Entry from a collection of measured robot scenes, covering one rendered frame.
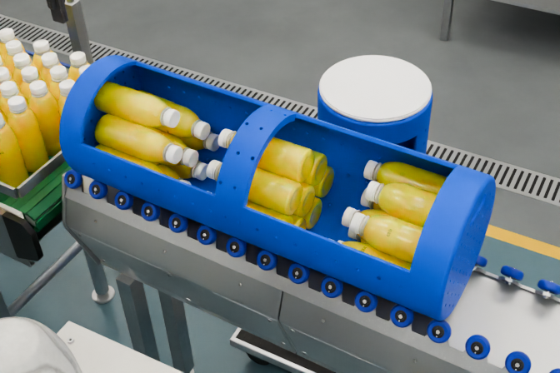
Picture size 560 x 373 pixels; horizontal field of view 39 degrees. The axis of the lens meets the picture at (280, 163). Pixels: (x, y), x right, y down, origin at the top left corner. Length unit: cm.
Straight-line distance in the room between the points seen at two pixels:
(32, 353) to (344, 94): 110
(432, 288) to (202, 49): 285
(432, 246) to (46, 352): 65
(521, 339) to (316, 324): 40
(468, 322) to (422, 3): 303
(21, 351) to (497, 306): 93
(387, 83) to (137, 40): 241
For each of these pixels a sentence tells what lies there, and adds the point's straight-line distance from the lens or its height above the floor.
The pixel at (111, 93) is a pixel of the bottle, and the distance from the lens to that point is 175.
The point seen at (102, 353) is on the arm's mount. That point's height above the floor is 105.
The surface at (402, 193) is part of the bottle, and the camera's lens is 149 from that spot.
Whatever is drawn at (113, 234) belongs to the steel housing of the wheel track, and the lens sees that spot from 186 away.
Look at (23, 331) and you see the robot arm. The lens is 113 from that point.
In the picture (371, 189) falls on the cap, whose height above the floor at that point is 114.
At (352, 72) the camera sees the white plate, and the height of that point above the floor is 104.
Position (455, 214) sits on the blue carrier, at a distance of 137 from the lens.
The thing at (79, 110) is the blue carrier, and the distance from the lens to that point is 170.
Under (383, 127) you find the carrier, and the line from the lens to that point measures 186.
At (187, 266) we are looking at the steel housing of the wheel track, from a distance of 176.
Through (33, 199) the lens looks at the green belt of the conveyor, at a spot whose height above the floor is 90.
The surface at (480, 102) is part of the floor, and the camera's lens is 371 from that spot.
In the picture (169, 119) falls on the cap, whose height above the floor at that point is 116.
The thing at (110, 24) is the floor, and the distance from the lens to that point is 438.
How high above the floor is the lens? 217
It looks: 41 degrees down
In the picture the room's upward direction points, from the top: 2 degrees counter-clockwise
